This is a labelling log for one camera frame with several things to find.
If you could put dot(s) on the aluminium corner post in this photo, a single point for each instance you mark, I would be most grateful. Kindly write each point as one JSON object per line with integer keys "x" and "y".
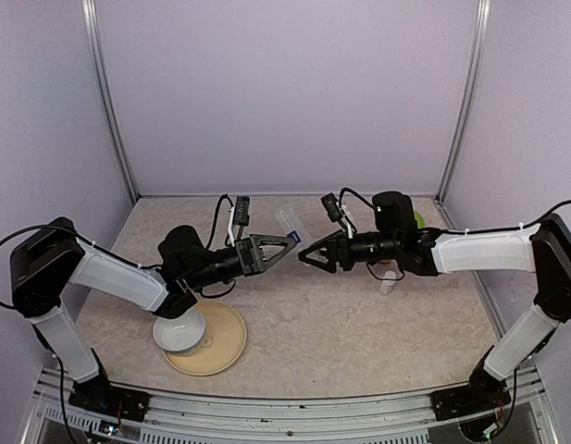
{"x": 91, "y": 24}
{"x": 467, "y": 99}

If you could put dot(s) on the clear plastic pill organizer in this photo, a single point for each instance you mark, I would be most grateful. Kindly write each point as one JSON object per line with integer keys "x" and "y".
{"x": 293, "y": 227}

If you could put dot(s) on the right aluminium corner post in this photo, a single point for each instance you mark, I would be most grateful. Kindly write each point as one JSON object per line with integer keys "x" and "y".
{"x": 467, "y": 99}

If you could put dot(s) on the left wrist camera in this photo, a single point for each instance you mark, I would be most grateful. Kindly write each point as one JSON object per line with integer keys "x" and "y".
{"x": 239, "y": 219}

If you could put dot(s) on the white ceramic bowl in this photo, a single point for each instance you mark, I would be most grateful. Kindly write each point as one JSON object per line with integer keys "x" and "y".
{"x": 182, "y": 335}

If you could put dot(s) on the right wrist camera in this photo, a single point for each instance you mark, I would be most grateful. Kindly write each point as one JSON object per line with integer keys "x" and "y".
{"x": 336, "y": 214}

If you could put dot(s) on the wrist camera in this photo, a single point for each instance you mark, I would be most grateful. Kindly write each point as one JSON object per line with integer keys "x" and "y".
{"x": 239, "y": 219}
{"x": 336, "y": 214}

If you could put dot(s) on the left aluminium corner post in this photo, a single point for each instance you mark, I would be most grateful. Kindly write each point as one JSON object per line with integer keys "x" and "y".
{"x": 91, "y": 24}

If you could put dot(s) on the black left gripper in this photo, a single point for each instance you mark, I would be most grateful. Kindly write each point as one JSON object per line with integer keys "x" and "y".
{"x": 249, "y": 251}

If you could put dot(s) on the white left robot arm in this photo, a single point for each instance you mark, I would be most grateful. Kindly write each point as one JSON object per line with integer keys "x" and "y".
{"x": 57, "y": 256}

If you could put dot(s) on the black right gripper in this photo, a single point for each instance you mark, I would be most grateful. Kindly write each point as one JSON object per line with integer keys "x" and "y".
{"x": 337, "y": 251}

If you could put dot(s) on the green plastic plate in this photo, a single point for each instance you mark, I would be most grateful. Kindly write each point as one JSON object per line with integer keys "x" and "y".
{"x": 420, "y": 221}

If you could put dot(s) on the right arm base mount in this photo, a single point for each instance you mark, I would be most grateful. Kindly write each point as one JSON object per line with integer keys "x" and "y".
{"x": 482, "y": 392}

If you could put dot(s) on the beige round plate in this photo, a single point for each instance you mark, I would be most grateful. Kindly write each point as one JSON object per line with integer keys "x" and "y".
{"x": 224, "y": 341}

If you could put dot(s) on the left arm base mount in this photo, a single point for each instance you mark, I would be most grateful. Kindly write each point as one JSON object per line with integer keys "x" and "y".
{"x": 100, "y": 396}

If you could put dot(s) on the aluminium front rail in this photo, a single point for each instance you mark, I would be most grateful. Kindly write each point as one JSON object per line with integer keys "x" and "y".
{"x": 176, "y": 417}

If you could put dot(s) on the white pill bottle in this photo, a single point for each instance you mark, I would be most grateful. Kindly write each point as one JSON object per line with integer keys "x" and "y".
{"x": 387, "y": 282}

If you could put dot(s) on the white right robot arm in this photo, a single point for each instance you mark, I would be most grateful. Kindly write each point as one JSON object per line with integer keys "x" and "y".
{"x": 536, "y": 256}

